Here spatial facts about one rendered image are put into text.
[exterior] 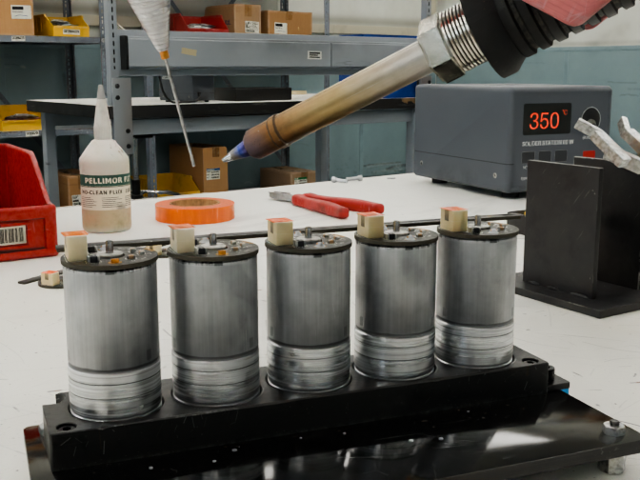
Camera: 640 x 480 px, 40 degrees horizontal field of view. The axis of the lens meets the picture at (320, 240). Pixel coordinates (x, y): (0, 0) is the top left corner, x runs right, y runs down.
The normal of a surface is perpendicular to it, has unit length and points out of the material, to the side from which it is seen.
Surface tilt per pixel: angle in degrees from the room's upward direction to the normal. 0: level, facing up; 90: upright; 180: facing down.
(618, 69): 90
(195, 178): 90
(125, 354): 90
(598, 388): 0
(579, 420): 0
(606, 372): 0
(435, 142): 90
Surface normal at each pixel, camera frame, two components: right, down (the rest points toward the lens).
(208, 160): 0.68, 0.12
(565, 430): 0.00, -0.98
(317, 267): 0.25, 0.18
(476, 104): -0.90, 0.08
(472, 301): -0.19, 0.18
